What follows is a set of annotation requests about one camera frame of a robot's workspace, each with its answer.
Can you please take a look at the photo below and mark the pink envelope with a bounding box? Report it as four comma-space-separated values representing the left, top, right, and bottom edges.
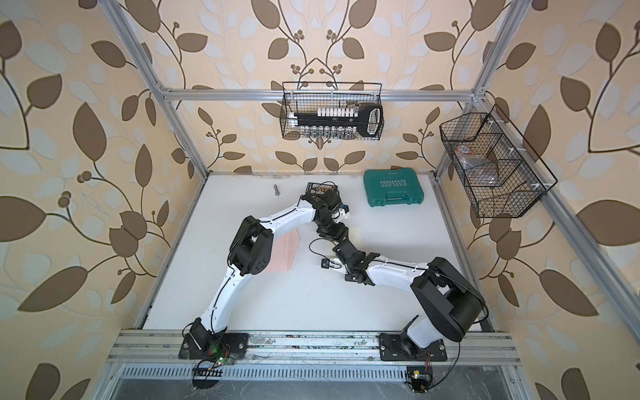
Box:
264, 229, 300, 273

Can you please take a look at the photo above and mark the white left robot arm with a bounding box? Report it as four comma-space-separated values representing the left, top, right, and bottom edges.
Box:
186, 181, 348, 352

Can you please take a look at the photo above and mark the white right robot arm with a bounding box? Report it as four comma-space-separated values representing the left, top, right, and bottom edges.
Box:
333, 240, 488, 352

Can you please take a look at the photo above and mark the black tray with gold connectors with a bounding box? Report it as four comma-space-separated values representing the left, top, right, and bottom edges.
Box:
306, 182, 338, 195

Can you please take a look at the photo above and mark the green plastic tool case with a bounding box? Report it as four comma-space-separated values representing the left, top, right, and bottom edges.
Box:
363, 168, 424, 208

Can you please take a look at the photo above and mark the socket set in basket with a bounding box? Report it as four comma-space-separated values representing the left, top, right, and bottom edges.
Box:
280, 103, 384, 140

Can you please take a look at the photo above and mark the small circuit board right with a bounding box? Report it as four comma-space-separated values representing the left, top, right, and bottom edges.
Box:
405, 366, 433, 393

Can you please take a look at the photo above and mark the small circuit board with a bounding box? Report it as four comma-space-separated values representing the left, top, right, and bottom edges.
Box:
191, 357, 234, 390
405, 366, 433, 393

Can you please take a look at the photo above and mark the plastic bag in basket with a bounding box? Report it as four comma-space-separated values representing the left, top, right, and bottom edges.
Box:
455, 145, 499, 187

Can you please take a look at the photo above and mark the small circuit board left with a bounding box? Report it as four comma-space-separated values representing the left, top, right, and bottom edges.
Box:
191, 357, 234, 390

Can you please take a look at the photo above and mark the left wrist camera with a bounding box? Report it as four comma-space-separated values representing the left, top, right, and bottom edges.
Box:
332, 204, 349, 223

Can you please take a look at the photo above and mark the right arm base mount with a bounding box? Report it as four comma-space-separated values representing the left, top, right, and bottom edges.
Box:
378, 333, 448, 362

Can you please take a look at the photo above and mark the black wire basket back wall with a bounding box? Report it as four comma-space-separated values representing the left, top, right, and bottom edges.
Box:
279, 81, 384, 141

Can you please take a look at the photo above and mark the black wire basket wall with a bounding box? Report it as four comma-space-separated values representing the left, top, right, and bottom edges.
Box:
279, 81, 384, 141
439, 105, 558, 218

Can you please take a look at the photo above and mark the black wire basket right wall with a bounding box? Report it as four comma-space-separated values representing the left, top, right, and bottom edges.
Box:
439, 105, 558, 218

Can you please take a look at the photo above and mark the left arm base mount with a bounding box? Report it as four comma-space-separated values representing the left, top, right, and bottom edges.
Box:
178, 318, 249, 363

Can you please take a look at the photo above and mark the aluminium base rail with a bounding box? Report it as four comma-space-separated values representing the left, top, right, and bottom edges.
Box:
108, 330, 522, 367

